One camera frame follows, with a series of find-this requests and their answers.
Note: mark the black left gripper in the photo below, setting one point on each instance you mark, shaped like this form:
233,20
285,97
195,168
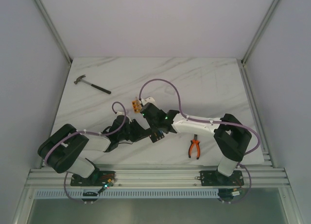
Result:
140,134

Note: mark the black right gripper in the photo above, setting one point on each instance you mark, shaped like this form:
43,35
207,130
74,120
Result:
152,127

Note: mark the aluminium rail frame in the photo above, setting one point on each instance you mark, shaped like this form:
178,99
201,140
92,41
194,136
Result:
175,176

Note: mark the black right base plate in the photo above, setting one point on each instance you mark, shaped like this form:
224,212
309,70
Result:
214,178

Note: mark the orange terminal block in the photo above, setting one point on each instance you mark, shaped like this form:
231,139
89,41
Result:
136,104

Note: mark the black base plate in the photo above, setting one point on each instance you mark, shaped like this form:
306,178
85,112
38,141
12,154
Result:
214,178
98,178

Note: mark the claw hammer black handle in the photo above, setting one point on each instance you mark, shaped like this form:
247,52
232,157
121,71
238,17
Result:
82,79

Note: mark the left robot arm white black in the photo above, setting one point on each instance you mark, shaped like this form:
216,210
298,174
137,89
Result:
62,150

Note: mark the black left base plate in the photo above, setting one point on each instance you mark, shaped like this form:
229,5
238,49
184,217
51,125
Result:
98,178

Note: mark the white slotted cable duct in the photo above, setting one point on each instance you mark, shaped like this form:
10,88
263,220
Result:
126,193

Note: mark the black fuse box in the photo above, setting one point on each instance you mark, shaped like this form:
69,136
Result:
156,135

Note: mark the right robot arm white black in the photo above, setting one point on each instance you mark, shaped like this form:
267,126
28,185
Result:
230,136

